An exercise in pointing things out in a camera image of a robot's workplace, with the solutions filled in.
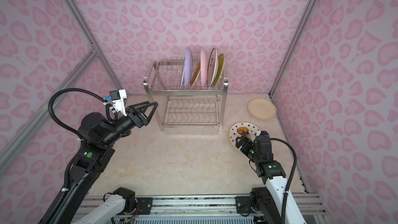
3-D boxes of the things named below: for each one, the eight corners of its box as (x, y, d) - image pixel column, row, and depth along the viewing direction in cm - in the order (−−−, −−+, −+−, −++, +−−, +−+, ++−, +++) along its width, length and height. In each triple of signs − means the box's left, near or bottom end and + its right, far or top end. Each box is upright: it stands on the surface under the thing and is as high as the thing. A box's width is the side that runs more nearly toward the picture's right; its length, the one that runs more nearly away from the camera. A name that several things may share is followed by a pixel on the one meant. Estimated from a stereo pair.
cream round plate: (250, 120, 108) (251, 118, 106) (245, 99, 120) (246, 97, 119) (278, 119, 108) (279, 118, 106) (271, 99, 120) (272, 97, 119)
